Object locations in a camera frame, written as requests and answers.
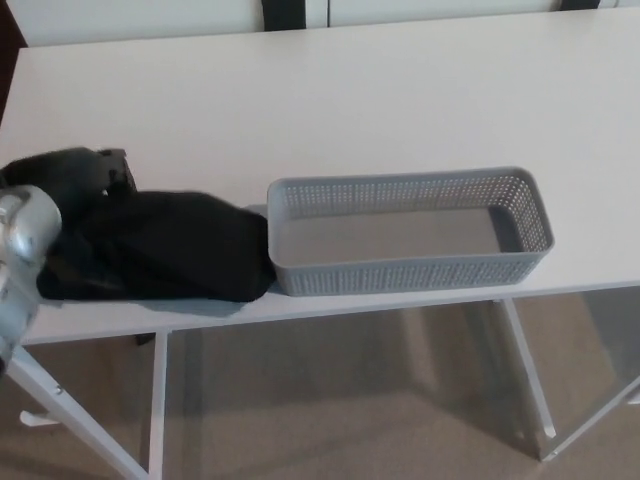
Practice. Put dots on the small black floor object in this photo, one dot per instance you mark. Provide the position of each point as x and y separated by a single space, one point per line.
142 340

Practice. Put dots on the white cabinet row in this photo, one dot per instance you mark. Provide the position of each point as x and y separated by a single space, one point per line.
150 20

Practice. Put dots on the black fabric pencil case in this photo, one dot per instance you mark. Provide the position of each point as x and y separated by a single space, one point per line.
175 245

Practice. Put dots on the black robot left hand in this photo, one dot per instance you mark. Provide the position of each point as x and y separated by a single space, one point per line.
75 170

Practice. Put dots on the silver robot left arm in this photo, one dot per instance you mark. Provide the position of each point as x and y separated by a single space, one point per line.
25 240

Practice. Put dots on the black vertical strip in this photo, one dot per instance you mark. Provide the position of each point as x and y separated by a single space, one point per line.
585 4
284 14

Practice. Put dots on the white metal table leg frame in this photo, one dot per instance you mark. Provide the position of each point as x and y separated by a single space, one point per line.
525 360
158 400

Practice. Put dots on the dark brown panel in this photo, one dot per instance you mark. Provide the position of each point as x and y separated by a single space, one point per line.
7 50

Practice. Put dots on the grey perforated plastic basket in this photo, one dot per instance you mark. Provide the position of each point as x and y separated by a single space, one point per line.
400 277

